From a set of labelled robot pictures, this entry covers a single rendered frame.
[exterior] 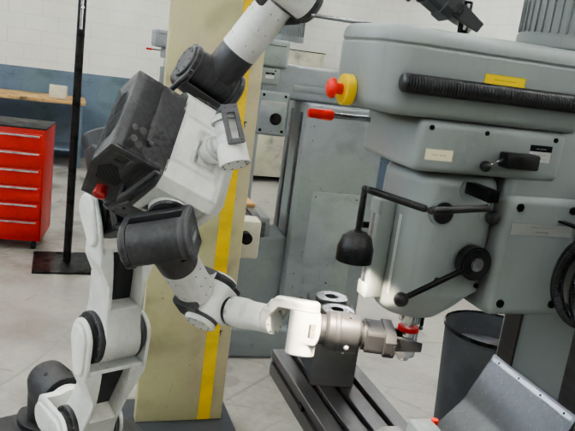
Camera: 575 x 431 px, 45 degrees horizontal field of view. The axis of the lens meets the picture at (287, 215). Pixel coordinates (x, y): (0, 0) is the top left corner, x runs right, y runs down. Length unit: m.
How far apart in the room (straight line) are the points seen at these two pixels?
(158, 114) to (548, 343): 1.04
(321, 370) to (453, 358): 1.69
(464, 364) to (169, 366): 1.41
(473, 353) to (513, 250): 2.00
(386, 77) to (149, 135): 0.51
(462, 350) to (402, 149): 2.21
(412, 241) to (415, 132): 0.22
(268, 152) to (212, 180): 8.40
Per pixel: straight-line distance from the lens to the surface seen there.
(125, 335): 1.90
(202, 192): 1.49
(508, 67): 1.37
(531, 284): 1.53
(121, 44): 10.28
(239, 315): 1.60
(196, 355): 3.37
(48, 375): 2.32
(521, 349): 1.85
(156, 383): 3.40
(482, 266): 1.43
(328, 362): 1.88
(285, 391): 1.98
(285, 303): 1.52
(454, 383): 3.55
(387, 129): 1.41
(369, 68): 1.30
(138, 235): 1.42
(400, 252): 1.41
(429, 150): 1.31
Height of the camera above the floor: 1.81
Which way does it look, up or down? 13 degrees down
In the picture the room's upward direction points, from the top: 8 degrees clockwise
